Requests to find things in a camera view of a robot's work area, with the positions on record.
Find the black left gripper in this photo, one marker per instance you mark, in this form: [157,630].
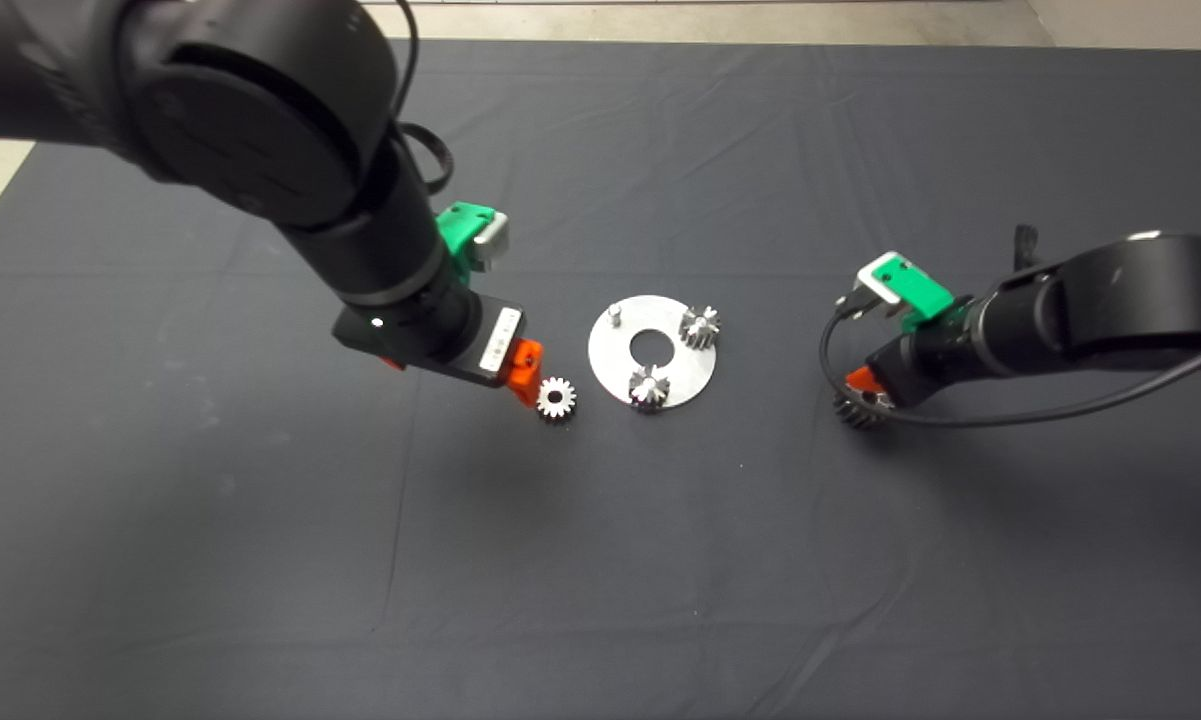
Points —
[460,362]

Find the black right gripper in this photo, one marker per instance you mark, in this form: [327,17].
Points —
[925,360]

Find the larger dark steel gear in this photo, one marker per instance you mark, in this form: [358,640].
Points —
[860,412]

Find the small steel gear with hole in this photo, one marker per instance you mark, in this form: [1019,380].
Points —
[544,399]

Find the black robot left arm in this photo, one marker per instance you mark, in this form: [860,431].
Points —
[210,100]

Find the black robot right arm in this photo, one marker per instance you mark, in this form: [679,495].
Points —
[1140,300]

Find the small steel gear on pin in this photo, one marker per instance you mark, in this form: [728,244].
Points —
[700,328]
[650,390]

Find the round metal plate with hole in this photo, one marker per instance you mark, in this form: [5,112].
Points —
[610,370]

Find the dark grey table cloth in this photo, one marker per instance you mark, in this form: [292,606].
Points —
[600,600]

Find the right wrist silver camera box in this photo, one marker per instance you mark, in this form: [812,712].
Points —
[873,284]

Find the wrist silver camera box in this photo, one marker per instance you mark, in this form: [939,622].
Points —
[873,284]
[494,240]

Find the right wrist green camera mount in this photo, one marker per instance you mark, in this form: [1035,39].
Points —
[915,285]

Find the wrist green camera mount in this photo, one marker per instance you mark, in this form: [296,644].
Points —
[460,228]
[915,285]

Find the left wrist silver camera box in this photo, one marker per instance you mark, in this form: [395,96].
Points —
[494,240]

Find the left wrist green camera mount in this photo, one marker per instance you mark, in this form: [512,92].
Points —
[460,228]

